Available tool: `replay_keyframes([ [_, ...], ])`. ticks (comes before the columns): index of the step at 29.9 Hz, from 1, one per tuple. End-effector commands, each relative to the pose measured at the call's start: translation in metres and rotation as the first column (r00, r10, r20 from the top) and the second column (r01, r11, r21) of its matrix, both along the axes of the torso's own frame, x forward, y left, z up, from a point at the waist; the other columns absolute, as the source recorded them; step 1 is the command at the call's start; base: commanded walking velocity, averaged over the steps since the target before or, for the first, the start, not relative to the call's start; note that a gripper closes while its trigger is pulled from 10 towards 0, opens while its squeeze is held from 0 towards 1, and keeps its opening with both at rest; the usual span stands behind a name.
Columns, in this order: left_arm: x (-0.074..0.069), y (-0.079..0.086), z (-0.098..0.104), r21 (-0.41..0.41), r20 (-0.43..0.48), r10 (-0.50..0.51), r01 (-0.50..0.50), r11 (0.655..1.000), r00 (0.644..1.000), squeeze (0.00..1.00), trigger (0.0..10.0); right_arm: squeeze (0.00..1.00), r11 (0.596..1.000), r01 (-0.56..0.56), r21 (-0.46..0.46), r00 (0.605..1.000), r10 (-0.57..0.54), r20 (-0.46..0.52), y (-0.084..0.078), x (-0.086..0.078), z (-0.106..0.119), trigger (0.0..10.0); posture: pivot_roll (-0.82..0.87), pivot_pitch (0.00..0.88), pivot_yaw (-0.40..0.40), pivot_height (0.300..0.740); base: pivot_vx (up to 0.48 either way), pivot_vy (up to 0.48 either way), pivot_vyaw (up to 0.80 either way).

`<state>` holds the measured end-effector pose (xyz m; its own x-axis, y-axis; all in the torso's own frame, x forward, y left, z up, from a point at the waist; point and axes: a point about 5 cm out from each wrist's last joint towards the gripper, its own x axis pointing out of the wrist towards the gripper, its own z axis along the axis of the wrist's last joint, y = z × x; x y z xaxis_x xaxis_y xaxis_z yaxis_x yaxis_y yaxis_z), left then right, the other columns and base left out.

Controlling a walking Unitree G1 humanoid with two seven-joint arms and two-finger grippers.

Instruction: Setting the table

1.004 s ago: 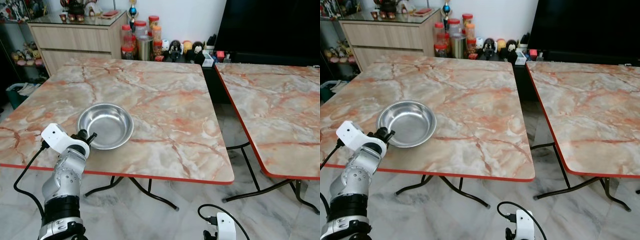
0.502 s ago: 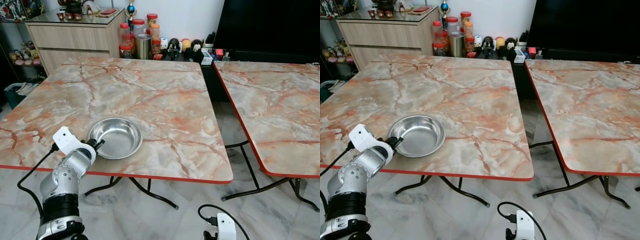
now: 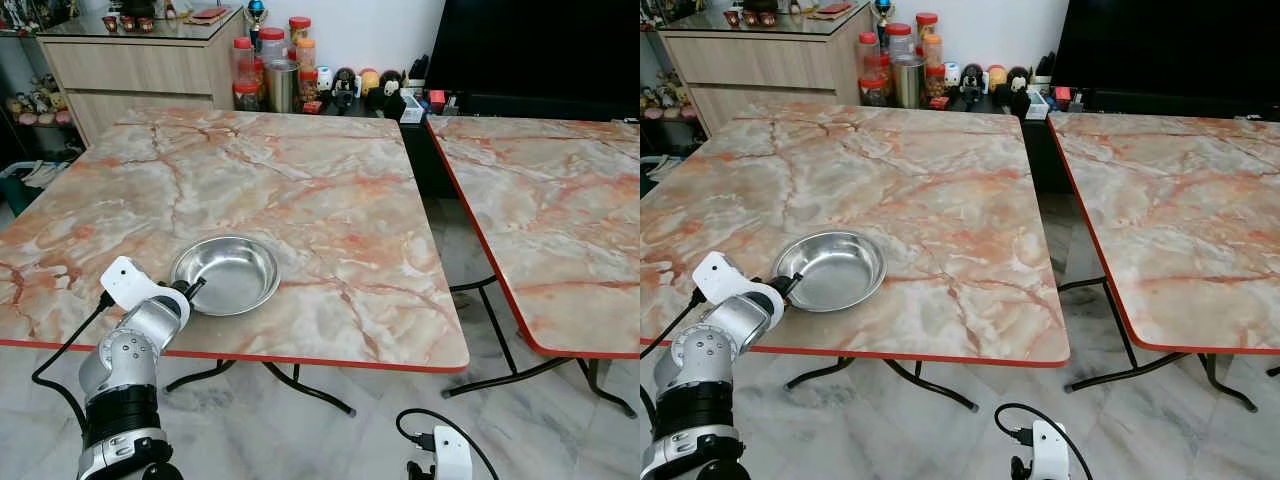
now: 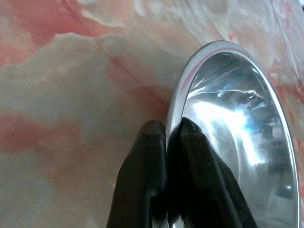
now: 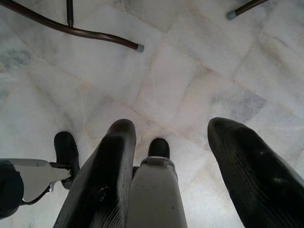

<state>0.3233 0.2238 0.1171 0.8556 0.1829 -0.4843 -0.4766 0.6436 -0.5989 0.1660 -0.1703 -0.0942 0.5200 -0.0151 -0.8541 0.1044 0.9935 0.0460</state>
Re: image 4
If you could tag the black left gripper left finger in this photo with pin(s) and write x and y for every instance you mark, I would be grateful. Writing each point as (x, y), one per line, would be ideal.
(142, 178)

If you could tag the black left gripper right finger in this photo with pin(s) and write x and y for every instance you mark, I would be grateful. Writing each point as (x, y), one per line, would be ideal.
(197, 185)

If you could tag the small steel bowl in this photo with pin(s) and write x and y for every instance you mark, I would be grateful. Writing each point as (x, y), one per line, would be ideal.
(237, 123)

